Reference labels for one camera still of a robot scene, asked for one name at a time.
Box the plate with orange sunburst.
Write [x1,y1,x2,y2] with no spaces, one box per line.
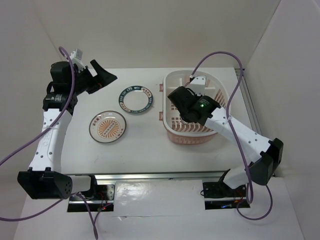
[88,110,127,144]

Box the green rimmed white plate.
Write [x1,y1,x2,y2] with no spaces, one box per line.
[118,85,154,115]

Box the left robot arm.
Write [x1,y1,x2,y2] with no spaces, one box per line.
[17,59,117,199]

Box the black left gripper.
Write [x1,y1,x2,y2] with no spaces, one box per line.
[69,59,117,96]

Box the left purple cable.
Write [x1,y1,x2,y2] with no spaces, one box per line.
[0,46,106,240]

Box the aluminium rail right side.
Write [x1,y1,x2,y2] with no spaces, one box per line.
[239,76,262,134]

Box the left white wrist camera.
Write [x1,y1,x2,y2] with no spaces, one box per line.
[69,48,85,70]

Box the white and pink dish rack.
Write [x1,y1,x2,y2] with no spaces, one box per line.
[159,70,229,145]

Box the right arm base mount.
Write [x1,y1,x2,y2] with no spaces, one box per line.
[200,182,250,210]

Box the aluminium rail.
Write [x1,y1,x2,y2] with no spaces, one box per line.
[74,169,275,182]
[239,76,262,134]

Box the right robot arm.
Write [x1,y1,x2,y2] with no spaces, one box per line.
[168,86,284,196]

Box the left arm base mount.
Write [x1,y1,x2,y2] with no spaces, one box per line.
[67,183,116,213]

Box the aluminium rail front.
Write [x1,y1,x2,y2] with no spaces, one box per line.
[74,169,275,182]

